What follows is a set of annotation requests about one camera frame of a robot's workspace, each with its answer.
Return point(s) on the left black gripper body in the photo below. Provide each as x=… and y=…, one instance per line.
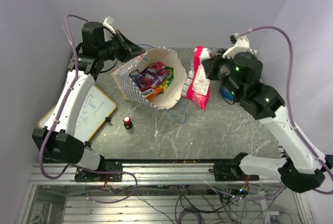
x=117, y=47

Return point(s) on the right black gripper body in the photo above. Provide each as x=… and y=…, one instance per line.
x=221, y=68

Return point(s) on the blue fruit candy bag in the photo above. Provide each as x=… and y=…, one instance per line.
x=226, y=95

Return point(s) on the pink snack bag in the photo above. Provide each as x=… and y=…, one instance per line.
x=197, y=87

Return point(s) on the blue checkered paper bag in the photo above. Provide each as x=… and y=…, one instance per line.
x=125, y=76

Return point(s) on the purple red snack packet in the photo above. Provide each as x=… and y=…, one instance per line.
x=157, y=72

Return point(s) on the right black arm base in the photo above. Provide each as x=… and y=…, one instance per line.
x=228, y=172

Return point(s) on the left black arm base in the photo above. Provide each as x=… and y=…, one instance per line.
x=111, y=171

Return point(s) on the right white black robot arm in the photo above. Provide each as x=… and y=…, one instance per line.
x=302, y=169

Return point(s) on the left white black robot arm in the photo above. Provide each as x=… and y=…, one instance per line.
x=56, y=140

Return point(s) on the green yellow candy bag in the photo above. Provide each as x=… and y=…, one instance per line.
x=168, y=80

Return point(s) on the orange Fox's candy bag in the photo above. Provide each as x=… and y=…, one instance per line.
x=152, y=92

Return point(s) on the red black small bottle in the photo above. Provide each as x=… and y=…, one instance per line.
x=127, y=122

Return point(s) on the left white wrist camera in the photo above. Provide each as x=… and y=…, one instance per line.
x=108, y=21

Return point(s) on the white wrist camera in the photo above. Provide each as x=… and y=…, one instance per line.
x=240, y=43
x=108, y=21

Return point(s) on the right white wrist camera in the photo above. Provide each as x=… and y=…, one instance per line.
x=240, y=43

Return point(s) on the small whiteboard with yellow frame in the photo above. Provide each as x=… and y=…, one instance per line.
x=95, y=111

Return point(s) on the aluminium rail frame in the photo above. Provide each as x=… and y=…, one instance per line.
x=145, y=174

